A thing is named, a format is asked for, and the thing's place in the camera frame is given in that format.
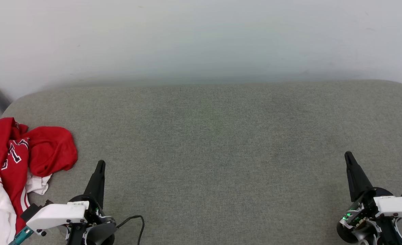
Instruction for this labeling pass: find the teal cable connector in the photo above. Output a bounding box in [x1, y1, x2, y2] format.
[8, 226, 35, 245]

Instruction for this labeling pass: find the red and white jersey shirt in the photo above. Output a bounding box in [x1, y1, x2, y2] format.
[0, 117, 78, 245]

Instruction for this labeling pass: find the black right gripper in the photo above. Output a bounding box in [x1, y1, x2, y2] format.
[336, 151, 396, 244]

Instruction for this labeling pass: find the thin black cable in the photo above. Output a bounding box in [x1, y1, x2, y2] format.
[115, 215, 145, 245]

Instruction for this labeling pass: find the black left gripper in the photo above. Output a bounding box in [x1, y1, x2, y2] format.
[67, 160, 117, 245]

